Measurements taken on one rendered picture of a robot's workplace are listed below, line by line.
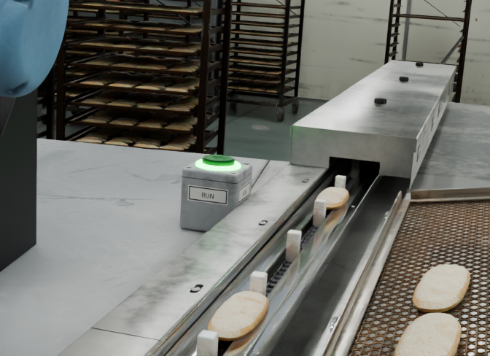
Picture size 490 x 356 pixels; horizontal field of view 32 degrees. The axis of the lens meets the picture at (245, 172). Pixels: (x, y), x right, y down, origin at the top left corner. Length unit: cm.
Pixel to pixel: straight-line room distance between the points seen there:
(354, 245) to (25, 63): 50
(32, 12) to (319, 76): 729
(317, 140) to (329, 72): 667
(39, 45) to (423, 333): 36
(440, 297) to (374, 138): 60
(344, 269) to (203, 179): 20
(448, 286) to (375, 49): 719
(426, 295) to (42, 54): 35
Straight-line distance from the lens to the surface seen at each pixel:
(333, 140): 122
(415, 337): 56
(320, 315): 81
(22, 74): 68
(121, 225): 105
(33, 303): 81
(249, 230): 90
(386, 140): 121
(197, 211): 102
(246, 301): 72
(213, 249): 83
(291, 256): 88
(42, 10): 69
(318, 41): 789
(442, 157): 164
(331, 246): 87
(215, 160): 102
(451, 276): 67
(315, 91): 794
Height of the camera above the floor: 112
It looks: 13 degrees down
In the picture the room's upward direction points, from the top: 4 degrees clockwise
